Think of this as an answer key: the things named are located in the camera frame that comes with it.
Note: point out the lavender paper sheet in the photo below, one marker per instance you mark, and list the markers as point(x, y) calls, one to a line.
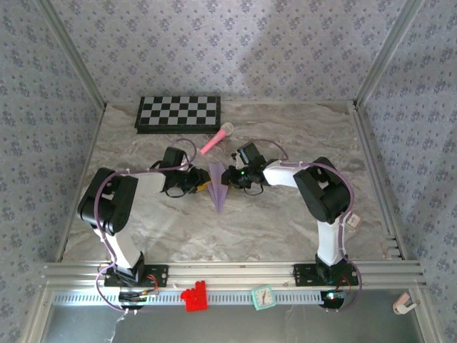
point(218, 193)

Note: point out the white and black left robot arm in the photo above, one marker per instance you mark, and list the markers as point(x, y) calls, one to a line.
point(121, 246)

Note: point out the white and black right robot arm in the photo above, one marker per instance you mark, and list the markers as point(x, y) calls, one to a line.
point(328, 243)

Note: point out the beige tag on right arm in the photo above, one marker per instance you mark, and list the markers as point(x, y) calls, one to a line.
point(352, 222)

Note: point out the small green square clock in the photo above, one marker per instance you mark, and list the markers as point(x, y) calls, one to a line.
point(263, 297)

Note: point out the grey sheet metal shelf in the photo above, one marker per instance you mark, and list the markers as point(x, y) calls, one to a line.
point(232, 327)

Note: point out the pink toy microphone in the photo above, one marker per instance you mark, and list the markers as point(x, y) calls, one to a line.
point(218, 137)

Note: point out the black and white chessboard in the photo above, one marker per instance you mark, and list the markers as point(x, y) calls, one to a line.
point(178, 114)

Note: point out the red toy brick block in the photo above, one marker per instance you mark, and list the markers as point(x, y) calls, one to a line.
point(194, 297)

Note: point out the pink plastic hook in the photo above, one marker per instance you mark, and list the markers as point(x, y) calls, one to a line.
point(402, 305)

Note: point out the aluminium mounting rail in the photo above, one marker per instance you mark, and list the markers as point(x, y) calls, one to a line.
point(232, 273)

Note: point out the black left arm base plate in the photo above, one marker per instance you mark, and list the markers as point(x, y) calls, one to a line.
point(157, 277)

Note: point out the aluminium side rail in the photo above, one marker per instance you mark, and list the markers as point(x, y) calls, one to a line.
point(378, 186)
point(84, 150)

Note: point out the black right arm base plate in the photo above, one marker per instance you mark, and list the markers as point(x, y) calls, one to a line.
point(303, 275)

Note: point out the aluminium frame post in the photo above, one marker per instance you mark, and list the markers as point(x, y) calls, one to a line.
point(387, 53)

